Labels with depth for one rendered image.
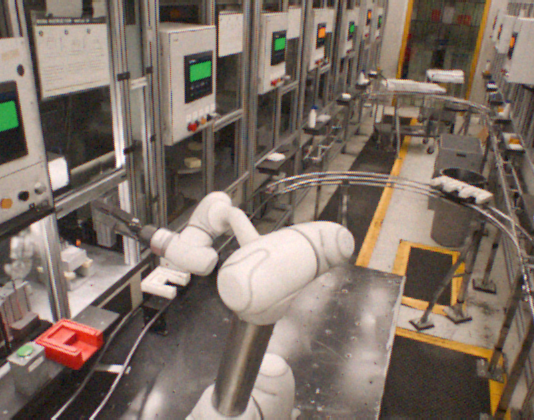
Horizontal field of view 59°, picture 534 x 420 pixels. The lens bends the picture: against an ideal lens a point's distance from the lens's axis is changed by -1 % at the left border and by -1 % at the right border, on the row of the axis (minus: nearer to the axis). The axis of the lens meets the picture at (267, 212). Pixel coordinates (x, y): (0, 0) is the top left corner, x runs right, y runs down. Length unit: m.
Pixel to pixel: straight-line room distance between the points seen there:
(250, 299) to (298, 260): 0.13
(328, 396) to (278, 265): 0.94
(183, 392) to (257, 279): 0.94
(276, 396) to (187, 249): 0.51
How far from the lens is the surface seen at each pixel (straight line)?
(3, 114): 1.36
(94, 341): 1.63
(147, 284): 1.96
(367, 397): 1.83
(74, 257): 1.90
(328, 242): 1.02
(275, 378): 1.46
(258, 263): 0.92
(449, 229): 4.35
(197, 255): 1.49
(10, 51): 1.40
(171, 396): 1.78
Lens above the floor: 1.98
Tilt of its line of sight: 26 degrees down
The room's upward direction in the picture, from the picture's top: 3 degrees clockwise
